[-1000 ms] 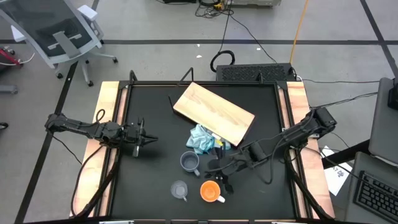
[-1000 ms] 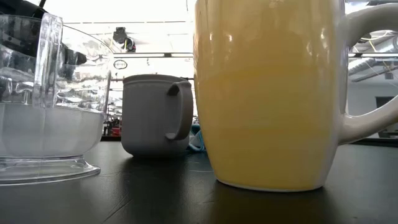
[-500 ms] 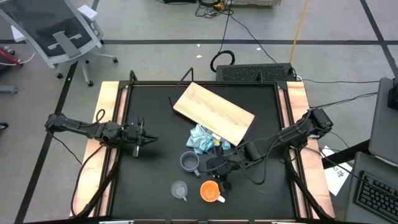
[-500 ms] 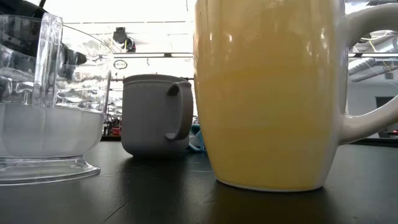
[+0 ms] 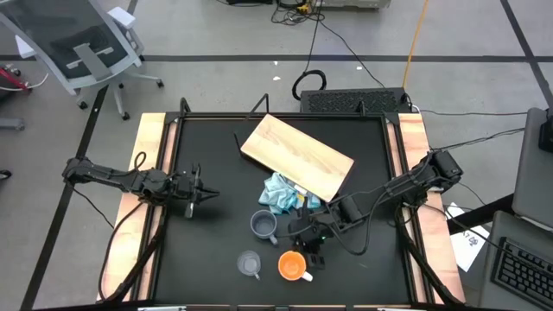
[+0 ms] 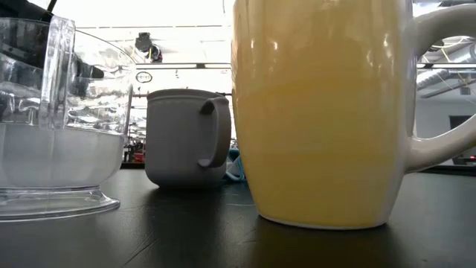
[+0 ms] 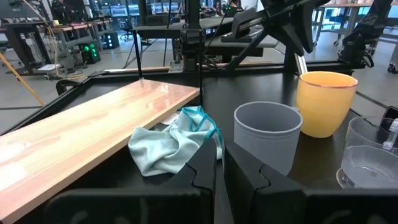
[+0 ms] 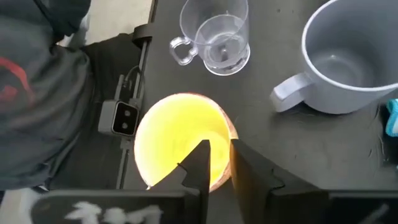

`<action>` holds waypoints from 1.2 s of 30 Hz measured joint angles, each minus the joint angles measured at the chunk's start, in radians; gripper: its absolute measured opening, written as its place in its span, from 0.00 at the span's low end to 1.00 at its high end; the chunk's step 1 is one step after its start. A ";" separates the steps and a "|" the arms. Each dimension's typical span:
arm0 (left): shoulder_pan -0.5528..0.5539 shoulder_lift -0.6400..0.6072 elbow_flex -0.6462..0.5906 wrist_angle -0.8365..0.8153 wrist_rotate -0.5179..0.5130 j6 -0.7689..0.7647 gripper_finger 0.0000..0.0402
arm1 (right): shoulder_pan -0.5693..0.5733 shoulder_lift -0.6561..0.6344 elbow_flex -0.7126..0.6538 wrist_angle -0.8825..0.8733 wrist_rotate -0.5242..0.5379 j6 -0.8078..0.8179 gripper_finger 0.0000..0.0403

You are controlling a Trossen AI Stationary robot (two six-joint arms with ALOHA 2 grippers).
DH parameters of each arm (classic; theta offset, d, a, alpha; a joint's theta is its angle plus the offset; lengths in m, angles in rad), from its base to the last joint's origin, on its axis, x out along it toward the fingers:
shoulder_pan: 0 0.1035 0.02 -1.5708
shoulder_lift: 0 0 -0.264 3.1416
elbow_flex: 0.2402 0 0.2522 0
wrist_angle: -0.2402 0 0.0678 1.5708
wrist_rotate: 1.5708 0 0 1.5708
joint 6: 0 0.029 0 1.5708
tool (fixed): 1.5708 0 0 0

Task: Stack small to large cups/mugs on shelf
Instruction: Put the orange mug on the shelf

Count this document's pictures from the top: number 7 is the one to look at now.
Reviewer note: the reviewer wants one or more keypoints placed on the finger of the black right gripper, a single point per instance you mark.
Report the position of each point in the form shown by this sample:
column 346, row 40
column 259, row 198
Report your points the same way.
column 248, row 18
column 252, row 29

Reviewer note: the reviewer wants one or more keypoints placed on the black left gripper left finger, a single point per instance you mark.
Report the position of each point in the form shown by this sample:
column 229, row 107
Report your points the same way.
column 140, row 205

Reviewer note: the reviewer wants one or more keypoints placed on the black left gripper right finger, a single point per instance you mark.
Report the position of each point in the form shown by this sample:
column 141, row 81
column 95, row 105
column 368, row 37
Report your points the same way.
column 280, row 205

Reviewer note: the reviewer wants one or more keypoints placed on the grey mug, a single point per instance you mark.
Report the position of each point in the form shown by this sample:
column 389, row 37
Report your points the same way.
column 267, row 146

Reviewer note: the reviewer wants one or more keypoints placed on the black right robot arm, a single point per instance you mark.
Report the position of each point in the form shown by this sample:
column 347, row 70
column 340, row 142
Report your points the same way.
column 192, row 49

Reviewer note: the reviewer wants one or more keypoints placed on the neighbouring station black robot arm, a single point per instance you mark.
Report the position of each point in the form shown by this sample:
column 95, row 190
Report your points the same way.
column 354, row 43

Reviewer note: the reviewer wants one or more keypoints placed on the wooden top table with casters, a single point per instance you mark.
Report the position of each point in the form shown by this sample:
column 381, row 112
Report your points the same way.
column 342, row 4

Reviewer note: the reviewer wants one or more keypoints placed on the light blue microfibre cloth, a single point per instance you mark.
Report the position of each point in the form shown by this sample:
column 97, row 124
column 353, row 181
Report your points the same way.
column 161, row 149

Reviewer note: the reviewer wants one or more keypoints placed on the black work table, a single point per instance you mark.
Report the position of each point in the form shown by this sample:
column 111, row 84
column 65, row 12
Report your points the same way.
column 161, row 31

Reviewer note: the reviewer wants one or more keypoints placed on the wooden cutting board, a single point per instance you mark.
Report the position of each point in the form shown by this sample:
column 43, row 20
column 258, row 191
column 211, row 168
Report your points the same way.
column 77, row 133

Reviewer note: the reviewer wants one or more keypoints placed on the black computer with blue lights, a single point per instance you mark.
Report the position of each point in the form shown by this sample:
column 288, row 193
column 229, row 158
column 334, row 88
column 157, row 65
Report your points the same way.
column 110, row 40

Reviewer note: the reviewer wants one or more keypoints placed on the black computer with green lights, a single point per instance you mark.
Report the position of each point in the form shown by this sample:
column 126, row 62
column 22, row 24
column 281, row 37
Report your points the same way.
column 89, row 53

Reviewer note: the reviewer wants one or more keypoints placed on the wooden top desk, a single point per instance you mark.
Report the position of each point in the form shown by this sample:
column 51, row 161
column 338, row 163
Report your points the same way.
column 71, row 27

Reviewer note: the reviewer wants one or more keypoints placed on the black metal rig frame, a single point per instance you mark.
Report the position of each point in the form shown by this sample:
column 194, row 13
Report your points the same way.
column 245, row 51

